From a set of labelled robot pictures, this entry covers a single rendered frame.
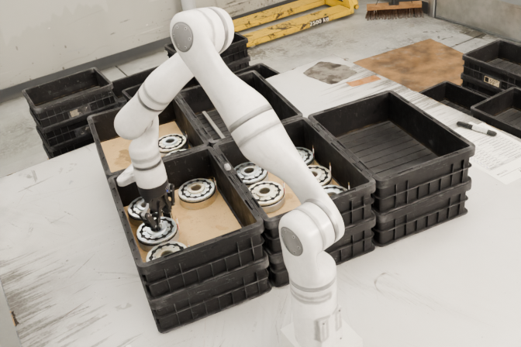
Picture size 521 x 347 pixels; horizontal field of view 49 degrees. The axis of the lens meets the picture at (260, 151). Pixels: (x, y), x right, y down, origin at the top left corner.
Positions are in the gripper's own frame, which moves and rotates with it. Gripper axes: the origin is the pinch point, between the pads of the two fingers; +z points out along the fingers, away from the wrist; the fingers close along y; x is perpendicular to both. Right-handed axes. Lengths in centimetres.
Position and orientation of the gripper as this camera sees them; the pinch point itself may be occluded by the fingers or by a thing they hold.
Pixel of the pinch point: (163, 224)
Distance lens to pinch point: 149.8
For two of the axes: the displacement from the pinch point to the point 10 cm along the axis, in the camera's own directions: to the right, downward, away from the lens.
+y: 3.8, -5.4, 7.6
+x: -9.2, -1.2, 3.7
